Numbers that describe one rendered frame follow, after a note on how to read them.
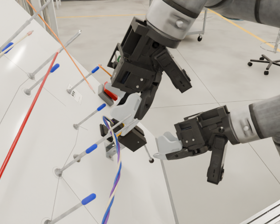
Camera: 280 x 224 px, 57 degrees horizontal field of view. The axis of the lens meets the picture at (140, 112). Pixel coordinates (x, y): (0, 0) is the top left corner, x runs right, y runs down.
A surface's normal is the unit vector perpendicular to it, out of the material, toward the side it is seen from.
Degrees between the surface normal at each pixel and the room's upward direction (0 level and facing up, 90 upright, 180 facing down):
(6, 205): 52
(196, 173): 0
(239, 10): 114
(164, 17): 79
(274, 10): 97
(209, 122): 72
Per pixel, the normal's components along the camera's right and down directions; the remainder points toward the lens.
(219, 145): -0.47, 0.15
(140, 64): 0.46, -0.73
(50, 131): 0.78, -0.56
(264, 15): -0.72, 0.66
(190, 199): 0.00, -0.84
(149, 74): 0.21, 0.65
